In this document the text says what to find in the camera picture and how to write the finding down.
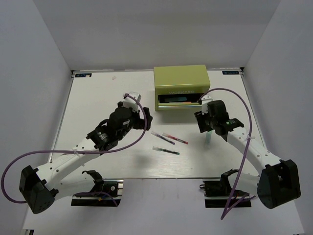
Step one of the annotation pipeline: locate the green cap highlighter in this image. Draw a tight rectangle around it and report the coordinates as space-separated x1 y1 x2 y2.
205 131 212 146

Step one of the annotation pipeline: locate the chest drawer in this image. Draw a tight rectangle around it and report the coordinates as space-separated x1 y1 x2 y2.
155 94 202 111

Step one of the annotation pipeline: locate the blue highlighter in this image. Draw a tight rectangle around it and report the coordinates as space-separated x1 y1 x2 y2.
164 96 187 103

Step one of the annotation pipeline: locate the green metal drawer chest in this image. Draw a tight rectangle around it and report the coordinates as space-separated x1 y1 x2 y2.
154 65 211 105

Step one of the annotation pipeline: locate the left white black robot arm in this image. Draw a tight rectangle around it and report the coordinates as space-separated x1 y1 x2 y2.
19 101 153 214

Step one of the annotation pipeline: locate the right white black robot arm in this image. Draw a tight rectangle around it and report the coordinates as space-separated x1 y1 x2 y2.
195 96 301 209

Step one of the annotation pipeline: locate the red gel pen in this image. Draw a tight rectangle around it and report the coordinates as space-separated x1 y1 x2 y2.
162 133 188 144

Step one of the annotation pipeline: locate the purple gel pen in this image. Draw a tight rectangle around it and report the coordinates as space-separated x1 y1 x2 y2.
151 131 175 145

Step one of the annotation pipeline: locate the green gel pen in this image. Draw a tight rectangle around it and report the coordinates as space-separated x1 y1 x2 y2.
152 146 180 155

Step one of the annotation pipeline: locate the right blue table label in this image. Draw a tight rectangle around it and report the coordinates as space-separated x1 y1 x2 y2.
222 70 240 75

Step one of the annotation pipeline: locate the blue table label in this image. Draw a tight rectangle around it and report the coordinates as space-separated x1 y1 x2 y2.
75 73 92 78
222 70 240 75

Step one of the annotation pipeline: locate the left blue table label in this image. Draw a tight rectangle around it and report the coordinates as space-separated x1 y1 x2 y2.
75 73 92 78

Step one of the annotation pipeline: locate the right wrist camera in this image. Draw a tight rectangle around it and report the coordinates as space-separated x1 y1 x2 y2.
198 94 213 115

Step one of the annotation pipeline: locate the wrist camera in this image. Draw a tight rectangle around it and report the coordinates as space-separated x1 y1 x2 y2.
122 92 141 113
198 94 213 115

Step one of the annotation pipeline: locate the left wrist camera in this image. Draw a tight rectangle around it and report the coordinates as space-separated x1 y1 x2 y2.
122 92 141 113

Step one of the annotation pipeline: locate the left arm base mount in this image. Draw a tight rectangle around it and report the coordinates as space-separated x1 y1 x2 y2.
71 179 124 207

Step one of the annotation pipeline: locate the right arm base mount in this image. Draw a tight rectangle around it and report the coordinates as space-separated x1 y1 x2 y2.
199 179 251 209

